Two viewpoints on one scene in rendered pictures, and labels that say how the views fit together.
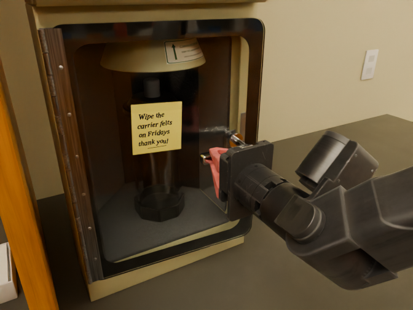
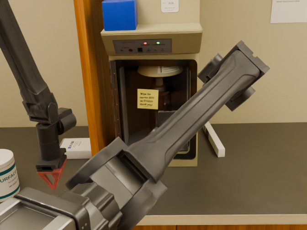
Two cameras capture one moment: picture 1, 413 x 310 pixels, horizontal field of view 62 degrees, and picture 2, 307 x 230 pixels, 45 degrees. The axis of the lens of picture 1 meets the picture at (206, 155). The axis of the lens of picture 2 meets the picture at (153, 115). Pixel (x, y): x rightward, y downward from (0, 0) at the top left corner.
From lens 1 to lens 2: 89 cm
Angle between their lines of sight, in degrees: 29
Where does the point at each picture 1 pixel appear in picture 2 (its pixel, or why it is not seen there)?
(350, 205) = not seen: hidden behind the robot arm
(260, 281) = (189, 181)
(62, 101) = (113, 84)
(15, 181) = (92, 107)
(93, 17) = (127, 57)
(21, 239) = (92, 127)
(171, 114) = (153, 94)
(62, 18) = (117, 57)
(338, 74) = not seen: outside the picture
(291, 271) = (208, 182)
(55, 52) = (113, 68)
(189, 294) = not seen: hidden behind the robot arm
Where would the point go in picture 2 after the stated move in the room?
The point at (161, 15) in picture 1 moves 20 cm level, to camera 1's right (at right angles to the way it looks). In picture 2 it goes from (153, 56) to (205, 63)
